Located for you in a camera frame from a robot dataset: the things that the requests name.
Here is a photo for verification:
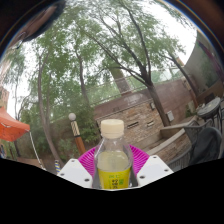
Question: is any orange parasol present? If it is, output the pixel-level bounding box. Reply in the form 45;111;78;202
0;106;46;169

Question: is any yellow and blue striped cone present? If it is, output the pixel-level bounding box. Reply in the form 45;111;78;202
54;159;63;174

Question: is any round dark patio table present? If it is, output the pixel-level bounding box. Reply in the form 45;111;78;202
196;96;223;122

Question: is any green leafy tree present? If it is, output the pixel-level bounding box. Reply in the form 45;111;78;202
19;33;71;168
63;36;108;108
76;0;178;128
159;39;201;101

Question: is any clear bottle with yellow label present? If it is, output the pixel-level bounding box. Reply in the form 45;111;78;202
93;118;133;190

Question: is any wooden lamp post with globe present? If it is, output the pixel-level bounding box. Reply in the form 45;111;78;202
68;112;87;156

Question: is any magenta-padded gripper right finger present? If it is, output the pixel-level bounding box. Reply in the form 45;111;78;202
128;144;174;188

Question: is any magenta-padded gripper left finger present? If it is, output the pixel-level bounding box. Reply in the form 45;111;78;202
57;144;102;189

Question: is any grey wall box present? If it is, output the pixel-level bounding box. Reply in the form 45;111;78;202
166;110;175;122

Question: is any grey mesh patio chair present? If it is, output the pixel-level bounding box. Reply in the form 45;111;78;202
166;119;224;173

